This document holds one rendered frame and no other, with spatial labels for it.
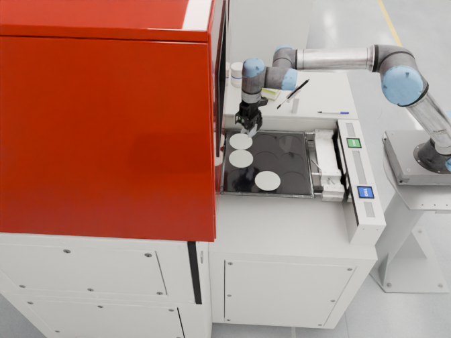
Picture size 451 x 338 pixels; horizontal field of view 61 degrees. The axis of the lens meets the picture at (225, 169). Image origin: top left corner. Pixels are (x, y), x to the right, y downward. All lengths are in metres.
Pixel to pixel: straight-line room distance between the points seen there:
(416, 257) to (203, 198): 1.93
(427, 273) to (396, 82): 1.50
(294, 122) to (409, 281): 1.23
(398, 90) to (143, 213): 0.89
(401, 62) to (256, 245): 0.80
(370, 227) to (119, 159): 0.96
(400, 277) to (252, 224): 1.22
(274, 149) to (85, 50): 1.17
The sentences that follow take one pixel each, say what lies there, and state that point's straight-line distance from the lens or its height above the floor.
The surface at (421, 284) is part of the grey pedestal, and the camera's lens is 2.56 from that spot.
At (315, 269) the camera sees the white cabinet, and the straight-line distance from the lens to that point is 1.59.
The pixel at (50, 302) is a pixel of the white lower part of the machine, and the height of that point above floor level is 0.77.
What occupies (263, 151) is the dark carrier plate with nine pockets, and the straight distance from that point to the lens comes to 1.68.
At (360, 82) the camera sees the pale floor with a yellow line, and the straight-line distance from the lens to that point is 3.76.
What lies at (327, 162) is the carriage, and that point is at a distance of 1.71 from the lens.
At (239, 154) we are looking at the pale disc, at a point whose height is 0.90.
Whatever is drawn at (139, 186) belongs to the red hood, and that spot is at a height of 1.45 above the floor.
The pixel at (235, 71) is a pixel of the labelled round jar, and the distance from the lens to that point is 1.85.
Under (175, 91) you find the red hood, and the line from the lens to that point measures 0.66.
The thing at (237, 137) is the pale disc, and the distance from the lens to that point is 1.73.
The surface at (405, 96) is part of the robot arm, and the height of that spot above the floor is 1.33.
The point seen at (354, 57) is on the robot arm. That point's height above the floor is 1.34.
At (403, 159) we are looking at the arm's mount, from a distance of 1.82.
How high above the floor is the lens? 2.10
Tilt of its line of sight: 49 degrees down
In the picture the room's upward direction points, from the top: straight up
